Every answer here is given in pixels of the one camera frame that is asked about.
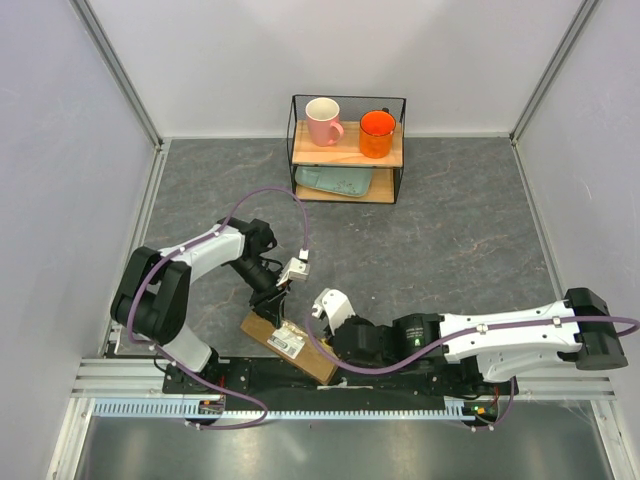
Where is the purple cable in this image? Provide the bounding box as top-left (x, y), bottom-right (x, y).
top-left (126, 185), bottom-right (310, 346)
top-left (304, 315), bottom-right (640, 376)

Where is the teal rectangular plate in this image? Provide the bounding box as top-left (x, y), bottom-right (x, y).
top-left (294, 166), bottom-right (373, 198)

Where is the brown cardboard express box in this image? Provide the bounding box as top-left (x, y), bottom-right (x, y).
top-left (241, 313), bottom-right (337, 385)

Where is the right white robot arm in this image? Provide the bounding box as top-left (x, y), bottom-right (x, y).
top-left (312, 288), bottom-right (628, 394)

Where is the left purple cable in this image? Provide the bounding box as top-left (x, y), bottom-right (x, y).
top-left (126, 185), bottom-right (310, 346)

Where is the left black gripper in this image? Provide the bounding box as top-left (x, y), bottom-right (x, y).
top-left (227, 256), bottom-right (290, 329)

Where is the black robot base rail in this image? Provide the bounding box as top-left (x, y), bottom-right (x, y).
top-left (162, 355), bottom-right (521, 412)

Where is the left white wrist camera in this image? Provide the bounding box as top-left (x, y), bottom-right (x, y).
top-left (276, 248), bottom-right (310, 287)

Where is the slotted cable duct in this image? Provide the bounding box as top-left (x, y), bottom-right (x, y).
top-left (93, 398), bottom-right (475, 421)

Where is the pink ceramic mug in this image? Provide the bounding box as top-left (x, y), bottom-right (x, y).
top-left (305, 97), bottom-right (344, 147)

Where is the black wire wooden shelf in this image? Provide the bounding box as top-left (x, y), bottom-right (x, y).
top-left (287, 94), bottom-right (406, 204)

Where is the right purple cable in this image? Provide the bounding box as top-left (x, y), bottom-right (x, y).
top-left (304, 315), bottom-right (640, 376)

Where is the orange glass cup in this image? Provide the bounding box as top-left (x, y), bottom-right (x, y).
top-left (359, 108), bottom-right (396, 159)

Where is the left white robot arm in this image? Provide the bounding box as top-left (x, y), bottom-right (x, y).
top-left (132, 218), bottom-right (287, 393)

